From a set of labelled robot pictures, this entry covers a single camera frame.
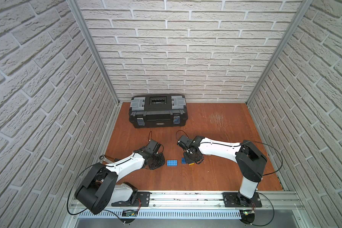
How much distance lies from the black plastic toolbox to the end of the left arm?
0.76ft

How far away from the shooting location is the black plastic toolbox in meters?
0.93

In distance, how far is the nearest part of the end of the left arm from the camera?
643 millimetres
